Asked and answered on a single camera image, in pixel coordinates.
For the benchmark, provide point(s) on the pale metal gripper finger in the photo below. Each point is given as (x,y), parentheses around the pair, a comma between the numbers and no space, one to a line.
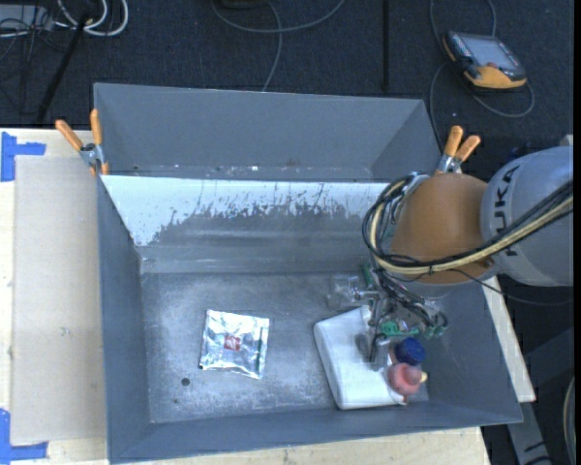
(364,346)
(382,352)

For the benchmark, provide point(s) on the white flat box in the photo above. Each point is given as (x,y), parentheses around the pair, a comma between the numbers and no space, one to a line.
(341,356)

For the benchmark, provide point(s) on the blue round cap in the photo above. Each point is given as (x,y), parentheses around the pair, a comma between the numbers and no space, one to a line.
(410,351)

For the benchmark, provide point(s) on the pink toy duck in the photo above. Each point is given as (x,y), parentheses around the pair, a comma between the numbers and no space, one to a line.
(403,378)

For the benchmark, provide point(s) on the clear plastic wrapper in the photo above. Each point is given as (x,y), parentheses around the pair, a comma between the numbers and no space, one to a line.
(341,291)

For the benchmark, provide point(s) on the silver foil packet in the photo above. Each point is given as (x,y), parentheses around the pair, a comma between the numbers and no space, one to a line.
(235,344)

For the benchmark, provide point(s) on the grey metal bin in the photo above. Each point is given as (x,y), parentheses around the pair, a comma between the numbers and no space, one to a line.
(252,129)

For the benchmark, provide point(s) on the pale wood flat board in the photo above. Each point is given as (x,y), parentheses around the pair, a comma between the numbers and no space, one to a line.
(53,284)

